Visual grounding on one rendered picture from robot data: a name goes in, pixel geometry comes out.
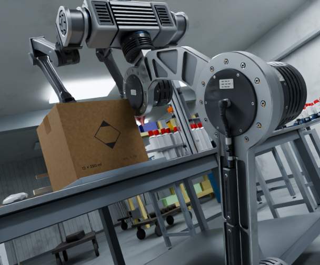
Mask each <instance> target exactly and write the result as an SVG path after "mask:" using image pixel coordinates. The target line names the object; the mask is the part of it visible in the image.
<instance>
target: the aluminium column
mask: <svg viewBox="0 0 320 265"><path fill-rule="evenodd" d="M171 81H172V84H173V96H172V99H171V101H170V102H171V105H172V108H173V111H174V113H175V116H176V119H177V121H178V124H179V127H180V129H181V132H182V135H183V137H184V140H185V143H186V145H187V149H188V151H189V154H190V155H192V154H196V153H199V152H200V150H199V148H198V145H197V142H196V140H195V137H194V134H193V132H192V129H191V127H190V124H189V122H188V119H187V116H186V114H185V110H184V108H183V105H182V103H181V100H180V98H179V95H178V92H177V90H176V87H175V84H174V82H173V80H171Z"/></svg>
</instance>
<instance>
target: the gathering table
mask: <svg viewBox="0 0 320 265"><path fill-rule="evenodd" d="M318 123H320V118H317V119H314V120H312V121H309V122H307V123H305V125H306V127H305V128H306V130H307V131H309V130H311V128H310V126H312V125H316V124H318ZM309 136H310V138H311V141H312V143H313V145H314V147H315V149H316V152H317V154H318V156H319V158H320V151H319V149H318V147H317V144H316V142H315V140H314V138H313V136H312V134H309ZM289 143H290V145H291V147H292V149H293V152H294V154H295V156H296V158H297V161H298V163H299V165H300V167H301V170H302V172H303V174H304V176H305V179H306V181H307V183H308V182H312V181H311V178H310V176H309V174H308V172H307V170H306V167H305V165H304V163H303V161H302V158H301V156H300V154H299V152H298V150H297V147H296V145H295V143H294V141H293V140H292V141H289ZM309 188H310V190H311V192H312V194H313V197H314V199H315V201H316V203H317V205H320V199H319V196H318V194H317V192H316V190H315V187H314V186H310V187H309Z"/></svg>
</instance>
